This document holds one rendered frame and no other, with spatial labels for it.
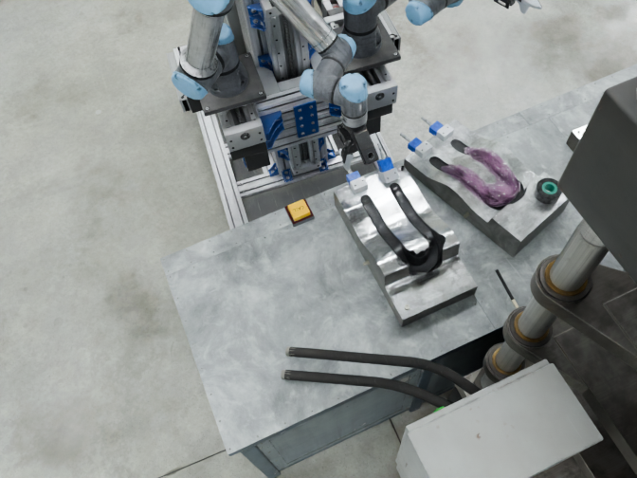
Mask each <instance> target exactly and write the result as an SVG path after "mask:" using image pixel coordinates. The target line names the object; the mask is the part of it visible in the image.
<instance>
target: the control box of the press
mask: <svg viewBox="0 0 637 478"><path fill-rule="evenodd" d="M602 440H603V436H602V435H601V433H600V432H599V431H598V430H597V429H596V427H595V426H594V424H593V423H592V421H591V419H590V418H589V416H588V415H587V413H586V412H585V410H584V409H583V407H582V406H581V404H580V403H579V401H578V400H577V398H576V397H575V395H574V394H573V392H572V390H571V389H570V387H569V386H568V384H567V383H566V381H565V380H564V378H563V377H562V375H561V374H560V373H559V372H558V370H557V369H556V367H555V365H554V364H553V363H551V364H550V363H549V362H548V360H547V359H544V360H542V361H540V362H538V363H536V364H534V365H532V366H530V367H528V368H526V369H524V370H521V371H519V372H517V373H515V374H513V375H511V376H510V377H507V378H505V379H503V380H501V381H499V382H496V383H494V384H492V385H490V386H488V387H486V388H484V389H482V390H480V391H478V392H477V393H475V394H473V395H469V396H467V397H465V398H463V399H461V400H459V401H457V402H455V403H453V404H451V405H449V406H447V407H444V406H443V407H440V408H438V409H436V410H435V411H434V413H433V414H430V415H428V416H426V417H424V418H422V419H420V420H417V421H415V422H413V423H411V424H409V425H408V426H407V427H406V429H405V432H404V435H403V438H402V442H401V445H400V448H399V451H398V454H397V457H396V460H395V462H396V464H397V466H396V468H397V470H398V473H399V475H400V477H401V478H531V477H533V476H535V475H537V474H539V473H541V472H542V471H544V470H546V469H549V468H551V467H553V466H555V465H556V464H558V463H560V462H562V461H564V460H566V459H568V458H570V457H572V456H574V455H576V454H578V453H579V452H581V451H583V450H585V449H587V448H589V447H591V446H593V445H595V444H597V443H599V442H600V441H602Z"/></svg>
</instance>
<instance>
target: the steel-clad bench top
mask: <svg viewBox="0 0 637 478"><path fill-rule="evenodd" d="M636 76H637V64H635V65H633V66H630V67H628V68H625V69H623V70H620V71H618V72H616V73H613V74H611V75H608V76H607V77H604V78H602V79H599V80H597V81H594V82H592V83H588V84H586V85H583V86H581V87H578V88H576V89H574V90H572V91H569V92H567V93H565V94H562V95H560V96H557V97H555V98H552V99H550V100H547V101H545V102H542V103H540V104H537V105H535V106H532V107H530V108H527V109H525V110H522V111H520V112H518V113H516V114H514V115H511V116H509V117H506V118H504V119H500V120H497V121H495V122H493V123H490V124H488V125H485V126H484V127H481V128H479V129H476V130H474V131H472V132H474V133H475V134H476V135H478V136H480V137H482V138H487V139H491V140H495V141H497V142H499V143H501V144H503V145H504V146H505V147H506V148H508V149H509V150H510V151H511V152H512V153H513V154H514V155H515V156H516V157H517V158H518V159H519V160H520V161H521V162H522V163H523V164H524V165H525V166H526V167H527V168H528V169H529V170H530V171H532V172H533V173H534V174H536V175H537V176H540V175H541V174H543V173H544V172H545V173H546V174H548V175H549V176H551V177H552V178H553V179H555V180H557V181H559V179H560V177H561V176H562V174H563V172H564V170H565V168H566V166H567V164H568V162H569V160H570V158H571V156H572V154H573V151H572V150H571V149H570V147H569V146H568V145H567V144H566V142H567V140H568V138H569V136H570V134H571V131H572V130H575V129H577V128H580V127H582V126H584V125H587V124H588V123H589V121H590V119H591V117H592V114H593V112H594V110H595V108H596V106H597V104H598V103H599V101H600V99H601V97H602V95H603V93H604V91H605V90H606V89H607V88H609V87H612V86H614V85H616V84H618V83H622V82H624V81H627V80H629V79H631V78H634V77H636ZM408 173H409V175H410V176H411V178H412V179H413V181H414V183H415V184H416V186H417V188H418V189H419V191H420V192H421V194H422V196H423V197H424V198H425V200H426V201H427V203H428V205H429V206H430V208H431V209H432V210H433V211H434V212H435V213H436V214H437V215H438V216H439V217H440V218H441V219H442V220H443V221H444V222H446V223H447V224H448V225H449V227H450V228H451V229H452V230H453V232H454V233H455V235H456V237H457V238H458V240H459V242H460V247H459V256H460V259H461V261H462V262H463V264H464V266H465V267H466V269H467V270H468V272H469V273H470V275H471V277H472V278H473V280H474V281H475V283H476V284H477V286H478V287H477V290H476V292H475V294H474V295H471V296H469V297H467V298H465V299H463V300H460V301H458V302H456V303H454V304H451V305H449V306H447V307H445V308H443V309H440V310H438V311H436V312H434V313H432V314H429V315H427V316H425V317H424V318H422V319H419V320H417V321H415V322H412V323H409V324H407V325H405V326H403V327H402V326H401V325H400V323H399V321H398V320H397V318H396V317H395V315H394V313H393V311H392V309H391V307H390V305H389V303H388V301H387V299H386V298H385V296H384V294H383V292H382V290H381V288H380V287H379V285H378V283H377V281H376V279H375V278H374V276H373V274H372V272H371V270H370V269H369V267H368V265H365V266H363V263H364V262H366V261H365V259H364V258H363V256H362V254H361V252H360V250H359V249H358V247H357V245H356V243H355V240H354V239H353V237H352V235H351V233H350V232H349V231H348V229H347V227H346V225H345V223H344V221H343V220H342V218H341V216H340V214H339V212H338V211H337V208H336V206H335V198H334V191H335V190H338V189H340V188H343V187H345V186H348V185H349V183H348V182H346V183H344V184H341V185H339V186H336V187H334V188H332V189H330V190H327V191H325V192H323V193H319V194H316V195H314V196H311V197H309V198H306V201H307V203H308V205H309V207H310V209H311V211H312V213H313V214H314V216H315V219H313V220H310V221H308V222H305V223H303V224H301V225H298V226H296V227H293V225H292V223H291V221H290V219H289V217H288V215H287V213H286V211H285V208H283V209H280V210H278V211H274V212H272V213H270V214H268V215H265V216H263V217H260V218H258V219H255V220H253V221H251V222H248V223H246V224H243V225H242V226H239V227H237V228H234V229H232V230H228V231H226V232H223V233H221V234H218V235H216V236H213V237H211V238H209V239H207V240H204V241H202V242H200V243H197V244H195V245H192V246H190V247H187V248H183V249H181V250H179V251H177V252H175V253H172V254H170V255H167V256H165V257H162V258H160V261H161V264H162V266H163V268H164V271H165V274H166V277H167V280H168V283H169V286H170V289H171V292H172V294H173V298H174V301H175V304H176V307H177V310H178V313H179V316H180V319H181V321H182V323H183V326H184V329H185V332H186V335H187V338H188V341H189V344H190V347H191V350H192V353H193V356H194V359H195V362H196V365H197V368H198V371H199V374H200V377H201V378H202V381H203V384H204V387H205V390H206V393H207V396H208V399H209V404H210V406H211V408H212V411H213V414H214V417H215V420H216V423H217V426H218V429H219V432H220V434H221V436H222V439H223V442H224V445H225V448H226V451H227V455H229V454H231V453H234V452H235V451H237V450H240V449H242V448H244V447H247V446H249V445H251V444H253V443H255V442H257V441H259V440H262V439H264V438H266V437H267V436H269V435H271V434H273V433H276V432H279V431H281V430H283V429H285V428H287V427H290V426H292V425H294V424H296V423H298V422H300V421H302V420H304V419H306V418H308V417H310V416H312V415H314V414H318V413H320V412H322V411H324V410H326V409H328V408H330V407H333V406H335V405H337V404H338V403H340V402H342V401H344V400H347V399H349V398H351V397H353V396H355V395H358V394H361V393H363V392H365V391H367V390H369V389H371V388H372V387H365V386H354V385H343V384H332V383H320V382H309V381H298V380H287V379H282V378H281V373H282V370H296V371H307V372H320V373H331V374H343V375H355V376H367V377H383V378H389V379H392V378H394V377H397V376H399V375H401V374H404V373H406V372H407V371H409V370H411V369H413V368H410V367H401V366H390V365H380V364H370V363H359V362H349V361H337V360H327V359H316V358H296V357H288V356H287V355H286V354H285V350H286V347H287V346H290V347H301V348H313V349H324V350H336V351H347V352H358V353H370V354H381V355H393V356H404V357H414V358H419V359H427V360H433V359H436V358H438V357H440V356H441V355H443V354H446V353H448V352H450V351H452V350H454V349H456V348H458V347H461V346H463V345H465V344H467V343H469V342H471V341H473V340H476V339H478V338H480V337H482V336H484V335H486V334H488V333H491V332H493V331H495V330H497V329H499V328H501V327H503V325H504V323H505V321H506V319H507V318H508V316H509V314H510V313H511V312H512V311H513V310H515V309H516V308H515V306H514V304H513V302H512V300H511V299H510V297H509V295H508V293H507V291H506V289H505V288H504V286H503V284H502V282H501V280H500V278H499V276H498V274H497V272H496V270H497V269H498V270H499V272H500V275H501V276H502V278H503V280H504V281H505V283H506V285H507V286H508V288H509V290H510V292H511V294H512V295H513V297H514V299H515V301H516V303H517V304H518V306H519V307H521V306H527V305H528V303H529V302H530V301H531V300H532V298H533V294H532V292H531V287H530V282H531V278H532V275H533V273H534V271H535V270H536V268H537V266H538V264H539V263H540V262H541V261H542V260H543V259H545V258H546V257H548V256H551V255H555V254H560V253H561V251H562V249H564V247H565V246H566V244H567V242H568V241H569V239H570V238H571V236H572V235H573V232H574V231H575V229H576V228H577V226H578V224H580V222H581V220H582V219H583V217H582V216H581V215H580V214H579V212H578V211H577V210H576V209H575V207H574V206H573V205H572V203H571V202H570V201H569V203H568V205H567V206H566V208H565V210H564V212H563V213H561V214H560V215H559V216H558V217H557V218H556V219H555V220H554V221H553V222H552V223H551V224H549V225H548V226H547V227H546V228H545V229H544V230H543V231H542V232H541V233H540V234H539V235H537V236H536V237H535V238H534V239H533V240H532V241H531V242H530V243H529V244H528V245H527V246H525V247H524V248H523V249H522V250H521V251H520V252H519V253H518V254H517V255H516V256H514V257H512V256H511V255H509V254H508V253H507V252H506V251H505V250H503V249H502V248H501V247H499V246H498V245H497V244H496V243H495V242H493V241H492V240H491V239H490V238H489V237H487V236H486V235H485V234H484V233H482V232H481V231H480V230H479V229H477V228H476V227H475V226H474V225H473V224H471V223H470V222H469V221H468V220H466V219H465V218H464V217H463V216H462V215H460V214H459V213H458V212H457V211H455V210H454V209H453V208H452V207H450V206H449V205H448V204H447V203H446V202H445V201H444V200H443V199H442V198H440V197H439V196H438V195H437V194H436V193H434V192H433V191H432V190H431V189H429V188H428V187H427V186H426V185H424V184H423V183H422V182H421V181H420V180H418V179H417V178H416V177H415V176H413V175H412V174H411V173H410V172H408ZM325 203H326V204H325Z"/></svg>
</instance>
